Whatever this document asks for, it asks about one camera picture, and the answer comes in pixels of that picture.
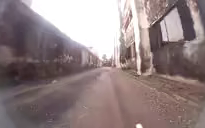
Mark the reddish-brown dirt road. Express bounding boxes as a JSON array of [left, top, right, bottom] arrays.
[[3, 66, 204, 128]]

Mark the tall building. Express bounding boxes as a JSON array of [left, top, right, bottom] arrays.
[[117, 0, 140, 70]]

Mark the pale concrete pole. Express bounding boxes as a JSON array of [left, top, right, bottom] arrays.
[[132, 0, 156, 76]]

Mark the long dark graffitied building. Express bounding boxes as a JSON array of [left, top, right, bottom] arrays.
[[0, 0, 102, 88]]

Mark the robot's own part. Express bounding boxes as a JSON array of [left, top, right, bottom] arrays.
[[134, 123, 145, 128]]

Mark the dirt verge strip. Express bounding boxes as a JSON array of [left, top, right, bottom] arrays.
[[121, 68, 205, 107]]

